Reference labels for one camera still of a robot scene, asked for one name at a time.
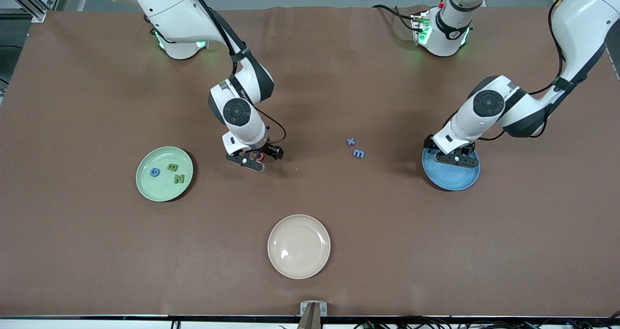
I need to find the silver aluminium frame profile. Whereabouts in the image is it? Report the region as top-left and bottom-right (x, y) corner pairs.
(0, 0), (47, 23)

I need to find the light green round plate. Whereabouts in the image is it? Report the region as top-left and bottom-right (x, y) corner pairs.
(136, 146), (194, 203)

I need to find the blue round plate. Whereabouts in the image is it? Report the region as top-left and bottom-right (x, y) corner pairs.
(421, 145), (481, 191)

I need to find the grey metal bracket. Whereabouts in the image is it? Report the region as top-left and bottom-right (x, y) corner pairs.
(300, 301), (328, 317)

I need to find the brown table cover cloth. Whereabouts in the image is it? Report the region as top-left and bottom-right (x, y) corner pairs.
(0, 5), (620, 317)

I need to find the beige round plate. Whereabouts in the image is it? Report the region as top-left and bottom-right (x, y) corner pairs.
(267, 214), (331, 280)

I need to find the black left arm base cable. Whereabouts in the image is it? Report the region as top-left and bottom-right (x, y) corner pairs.
(372, 3), (418, 31)

